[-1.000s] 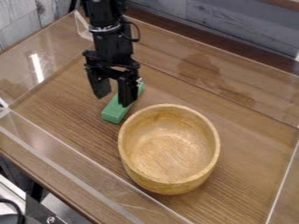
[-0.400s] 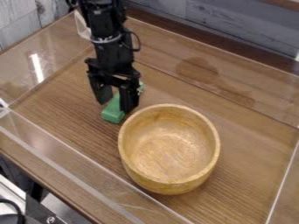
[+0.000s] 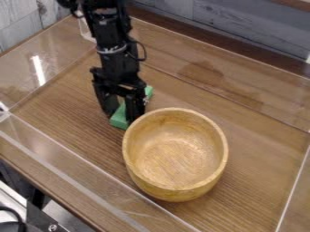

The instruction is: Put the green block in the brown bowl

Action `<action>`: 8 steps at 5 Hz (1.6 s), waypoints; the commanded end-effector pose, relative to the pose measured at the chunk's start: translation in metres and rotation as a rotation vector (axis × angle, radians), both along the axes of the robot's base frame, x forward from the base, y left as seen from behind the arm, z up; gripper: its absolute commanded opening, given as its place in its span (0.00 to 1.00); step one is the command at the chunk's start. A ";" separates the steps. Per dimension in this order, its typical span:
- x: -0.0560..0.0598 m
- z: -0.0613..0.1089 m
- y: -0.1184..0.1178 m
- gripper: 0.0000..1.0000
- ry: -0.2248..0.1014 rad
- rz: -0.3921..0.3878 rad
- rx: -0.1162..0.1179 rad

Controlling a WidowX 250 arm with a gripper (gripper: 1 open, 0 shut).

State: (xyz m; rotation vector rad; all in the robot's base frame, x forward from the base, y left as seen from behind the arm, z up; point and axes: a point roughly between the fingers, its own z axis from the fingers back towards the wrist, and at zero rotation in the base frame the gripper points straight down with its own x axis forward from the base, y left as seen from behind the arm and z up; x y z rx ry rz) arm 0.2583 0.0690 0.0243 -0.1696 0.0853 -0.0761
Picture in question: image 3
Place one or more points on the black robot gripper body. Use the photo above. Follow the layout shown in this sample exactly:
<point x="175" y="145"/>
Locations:
<point x="117" y="77"/>

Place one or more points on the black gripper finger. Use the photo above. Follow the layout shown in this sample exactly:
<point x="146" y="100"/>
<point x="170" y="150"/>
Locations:
<point x="135" y="106"/>
<point x="107" y="100"/>

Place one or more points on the green rectangular block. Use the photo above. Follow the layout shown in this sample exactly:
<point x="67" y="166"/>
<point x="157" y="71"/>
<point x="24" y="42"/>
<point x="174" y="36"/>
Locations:
<point x="118" y="119"/>

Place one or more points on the brown wooden bowl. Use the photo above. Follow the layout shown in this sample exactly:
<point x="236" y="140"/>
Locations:
<point x="175" y="153"/>

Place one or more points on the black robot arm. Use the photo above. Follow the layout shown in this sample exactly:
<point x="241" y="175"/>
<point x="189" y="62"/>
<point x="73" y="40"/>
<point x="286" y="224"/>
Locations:
<point x="107" y="20"/>

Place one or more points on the clear acrylic tray enclosure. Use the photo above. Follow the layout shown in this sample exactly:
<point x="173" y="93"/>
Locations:
<point x="58" y="141"/>

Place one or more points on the black metal table frame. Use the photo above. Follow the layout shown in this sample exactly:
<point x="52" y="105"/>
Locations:
<point x="47" y="215"/>

